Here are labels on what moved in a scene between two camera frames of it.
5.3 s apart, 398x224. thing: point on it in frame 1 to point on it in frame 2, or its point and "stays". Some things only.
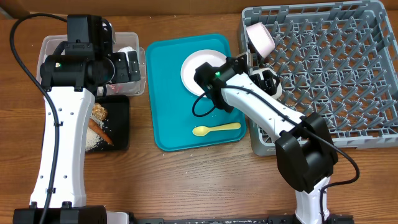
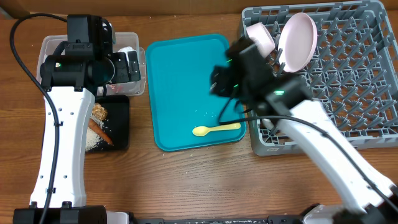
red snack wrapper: x=117 y=89 stays
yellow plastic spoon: x=203 y=130 stays
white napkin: x=125 y=50 stays
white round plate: x=194 y=60 to x=297 y=40
